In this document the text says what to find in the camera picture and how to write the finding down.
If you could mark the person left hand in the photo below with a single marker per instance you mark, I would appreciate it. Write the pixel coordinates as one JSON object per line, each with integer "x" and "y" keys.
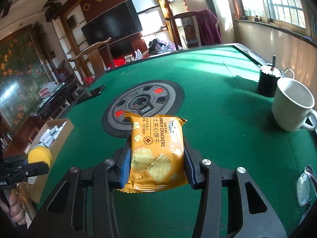
{"x": 15, "y": 208}

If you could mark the flower wall painting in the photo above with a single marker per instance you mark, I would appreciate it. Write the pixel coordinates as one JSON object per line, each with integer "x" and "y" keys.
{"x": 22, "y": 76}

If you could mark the round table centre control panel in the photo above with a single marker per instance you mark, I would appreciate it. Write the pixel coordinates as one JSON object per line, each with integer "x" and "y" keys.
{"x": 146, "y": 99}

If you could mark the wooden armchair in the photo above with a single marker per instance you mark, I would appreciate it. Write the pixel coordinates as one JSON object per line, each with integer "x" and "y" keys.
{"x": 94, "y": 57}

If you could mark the black television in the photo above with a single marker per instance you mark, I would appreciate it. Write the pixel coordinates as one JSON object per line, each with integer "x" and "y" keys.
{"x": 116, "y": 23}

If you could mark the black glass side table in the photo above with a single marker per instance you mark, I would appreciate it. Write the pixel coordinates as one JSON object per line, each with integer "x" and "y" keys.
{"x": 63, "y": 94}

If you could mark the purple cloth on chair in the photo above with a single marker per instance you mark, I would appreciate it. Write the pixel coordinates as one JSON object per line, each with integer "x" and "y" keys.
{"x": 209, "y": 29}

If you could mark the black smartphone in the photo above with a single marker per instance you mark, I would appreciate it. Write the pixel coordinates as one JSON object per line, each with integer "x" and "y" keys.
{"x": 90, "y": 94}

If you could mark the dark green cylinder motor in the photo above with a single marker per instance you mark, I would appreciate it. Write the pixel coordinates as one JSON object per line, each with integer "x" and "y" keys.
{"x": 269, "y": 75}

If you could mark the white ceramic mug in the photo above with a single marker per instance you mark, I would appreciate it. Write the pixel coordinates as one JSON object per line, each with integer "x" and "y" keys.
{"x": 293, "y": 104}

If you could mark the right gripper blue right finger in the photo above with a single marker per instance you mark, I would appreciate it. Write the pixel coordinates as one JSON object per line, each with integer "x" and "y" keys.
{"x": 192, "y": 168}

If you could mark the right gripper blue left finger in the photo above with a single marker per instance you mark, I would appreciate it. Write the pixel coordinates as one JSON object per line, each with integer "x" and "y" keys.
{"x": 123, "y": 164}

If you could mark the cardboard box tray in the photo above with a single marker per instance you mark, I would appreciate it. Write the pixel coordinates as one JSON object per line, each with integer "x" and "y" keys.
{"x": 46, "y": 147}

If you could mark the yellow cracker packet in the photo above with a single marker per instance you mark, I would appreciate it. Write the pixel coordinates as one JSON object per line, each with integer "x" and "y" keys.
{"x": 157, "y": 153}

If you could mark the purple frame eyeglasses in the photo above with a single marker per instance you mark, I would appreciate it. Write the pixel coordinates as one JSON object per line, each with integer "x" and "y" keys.
{"x": 304, "y": 184}

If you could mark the yellow round container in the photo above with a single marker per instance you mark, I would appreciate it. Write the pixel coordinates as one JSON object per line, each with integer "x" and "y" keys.
{"x": 40, "y": 154}

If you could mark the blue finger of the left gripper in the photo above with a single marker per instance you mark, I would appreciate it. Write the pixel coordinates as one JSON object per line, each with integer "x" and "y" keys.
{"x": 32, "y": 169}

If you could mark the wooden chair with purple cloth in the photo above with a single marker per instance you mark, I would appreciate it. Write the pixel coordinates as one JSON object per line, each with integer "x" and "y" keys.
{"x": 190, "y": 26}

